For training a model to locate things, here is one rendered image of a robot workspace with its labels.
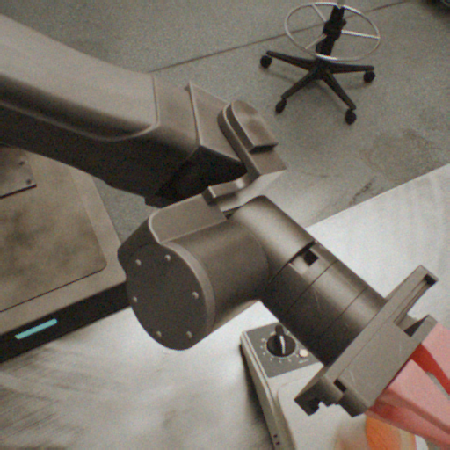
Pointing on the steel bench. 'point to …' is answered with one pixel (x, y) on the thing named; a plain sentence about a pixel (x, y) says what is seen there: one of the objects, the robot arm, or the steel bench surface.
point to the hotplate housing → (272, 413)
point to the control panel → (272, 364)
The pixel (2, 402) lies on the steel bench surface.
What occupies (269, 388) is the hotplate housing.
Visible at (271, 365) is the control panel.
